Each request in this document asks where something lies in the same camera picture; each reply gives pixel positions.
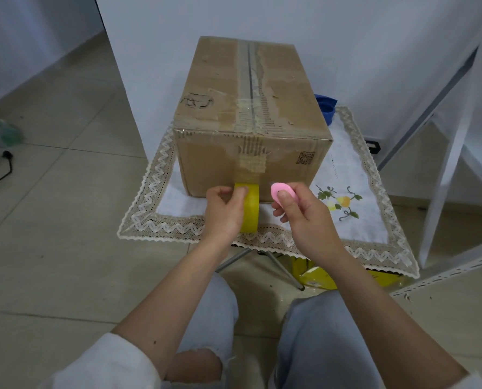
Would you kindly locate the person's left hand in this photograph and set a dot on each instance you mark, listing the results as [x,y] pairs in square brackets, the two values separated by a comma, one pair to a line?
[221,216]

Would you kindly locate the pink oval cutter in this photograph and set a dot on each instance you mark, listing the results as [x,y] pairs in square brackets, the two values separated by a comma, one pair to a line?
[280,195]

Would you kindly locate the yellow tape roll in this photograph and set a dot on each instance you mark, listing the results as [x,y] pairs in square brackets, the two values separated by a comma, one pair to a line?
[249,207]

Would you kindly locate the white lace-trimmed embroidered cloth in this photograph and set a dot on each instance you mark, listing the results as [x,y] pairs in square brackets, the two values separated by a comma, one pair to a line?
[362,198]

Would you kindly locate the person's right hand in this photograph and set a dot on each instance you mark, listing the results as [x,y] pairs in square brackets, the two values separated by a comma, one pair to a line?
[305,222]

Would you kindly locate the person's left forearm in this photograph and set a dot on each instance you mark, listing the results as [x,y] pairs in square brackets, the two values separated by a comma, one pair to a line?
[164,307]

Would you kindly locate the white metal shelf frame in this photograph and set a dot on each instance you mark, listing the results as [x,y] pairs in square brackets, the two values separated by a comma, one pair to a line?
[455,145]

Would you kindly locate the brown cardboard box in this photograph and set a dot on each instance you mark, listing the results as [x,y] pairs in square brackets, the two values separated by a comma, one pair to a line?
[251,117]

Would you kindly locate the person's light blue jeans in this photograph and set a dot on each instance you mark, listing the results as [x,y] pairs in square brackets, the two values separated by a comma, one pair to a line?
[305,340]

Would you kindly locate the person's left thumb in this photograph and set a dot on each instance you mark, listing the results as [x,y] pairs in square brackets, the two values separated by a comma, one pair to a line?
[239,194]

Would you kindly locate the blue plastic container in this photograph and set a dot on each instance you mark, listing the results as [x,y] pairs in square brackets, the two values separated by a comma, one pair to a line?
[326,107]

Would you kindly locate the person's right middle finger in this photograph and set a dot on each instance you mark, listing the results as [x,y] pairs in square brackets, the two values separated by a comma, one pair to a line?
[279,209]

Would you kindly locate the person's right thumb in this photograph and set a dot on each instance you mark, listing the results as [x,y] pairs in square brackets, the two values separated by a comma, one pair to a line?
[289,198]

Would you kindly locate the person's white sleeve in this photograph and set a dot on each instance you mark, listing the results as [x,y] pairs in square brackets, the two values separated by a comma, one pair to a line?
[107,366]

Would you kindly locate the metal folding table leg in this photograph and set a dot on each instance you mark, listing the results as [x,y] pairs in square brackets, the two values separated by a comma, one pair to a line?
[283,269]

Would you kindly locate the person's right forearm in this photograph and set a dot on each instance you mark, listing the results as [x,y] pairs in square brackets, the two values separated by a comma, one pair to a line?
[380,320]

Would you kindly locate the green translucent plastic bag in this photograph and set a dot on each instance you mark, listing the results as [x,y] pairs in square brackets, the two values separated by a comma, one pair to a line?
[1,133]

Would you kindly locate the yellow plastic bag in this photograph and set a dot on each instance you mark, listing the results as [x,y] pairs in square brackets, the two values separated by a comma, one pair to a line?
[318,275]

